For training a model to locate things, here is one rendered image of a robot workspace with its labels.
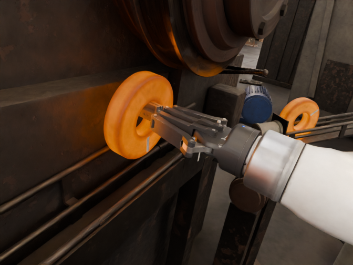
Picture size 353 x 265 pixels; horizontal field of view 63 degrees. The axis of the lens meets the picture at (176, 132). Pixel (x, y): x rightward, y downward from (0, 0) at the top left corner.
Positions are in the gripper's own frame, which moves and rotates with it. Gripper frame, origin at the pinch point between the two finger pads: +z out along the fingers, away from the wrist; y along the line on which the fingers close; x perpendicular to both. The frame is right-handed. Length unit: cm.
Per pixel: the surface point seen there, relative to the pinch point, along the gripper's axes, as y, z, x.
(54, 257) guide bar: -20.6, -3.5, -16.0
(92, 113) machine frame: -5.5, 6.6, -2.3
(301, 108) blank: 61, -20, -8
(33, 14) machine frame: -11.6, 12.8, 12.3
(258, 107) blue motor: 219, 27, -64
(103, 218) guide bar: -11.6, -3.6, -15.3
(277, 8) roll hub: 26.4, -10.5, 19.4
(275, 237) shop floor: 89, -30, -83
